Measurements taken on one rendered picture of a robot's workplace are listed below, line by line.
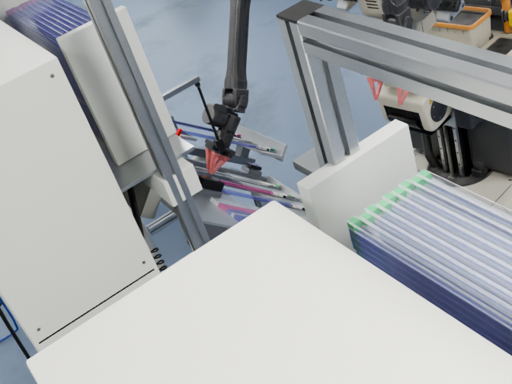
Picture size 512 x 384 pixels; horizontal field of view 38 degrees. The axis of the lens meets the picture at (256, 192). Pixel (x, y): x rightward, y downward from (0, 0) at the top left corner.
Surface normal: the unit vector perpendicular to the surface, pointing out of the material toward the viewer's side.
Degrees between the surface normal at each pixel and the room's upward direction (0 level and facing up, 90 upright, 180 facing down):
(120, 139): 90
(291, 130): 0
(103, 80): 90
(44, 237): 90
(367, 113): 0
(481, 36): 92
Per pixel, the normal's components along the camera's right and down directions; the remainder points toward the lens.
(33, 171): 0.54, 0.36
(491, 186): -0.28, -0.78
